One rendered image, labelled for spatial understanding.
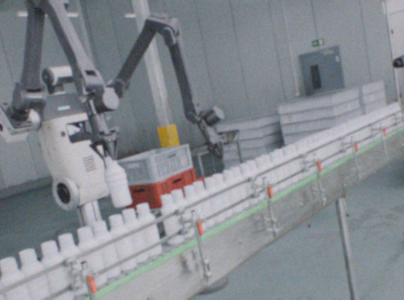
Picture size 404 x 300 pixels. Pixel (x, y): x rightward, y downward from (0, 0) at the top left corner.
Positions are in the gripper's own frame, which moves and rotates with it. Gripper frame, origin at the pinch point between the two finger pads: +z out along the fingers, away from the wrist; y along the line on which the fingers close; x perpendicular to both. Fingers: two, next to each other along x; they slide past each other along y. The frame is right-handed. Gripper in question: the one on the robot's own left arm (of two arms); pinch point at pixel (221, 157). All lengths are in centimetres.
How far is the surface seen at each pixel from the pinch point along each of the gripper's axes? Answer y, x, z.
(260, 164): -1.9, -17.9, 11.6
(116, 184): -73, -14, -2
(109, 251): -90, -17, 17
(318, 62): 956, 341, -187
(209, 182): -37.5, -18.4, 10.0
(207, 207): -43.0, -16.7, 17.7
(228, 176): -25.8, -18.1, 10.8
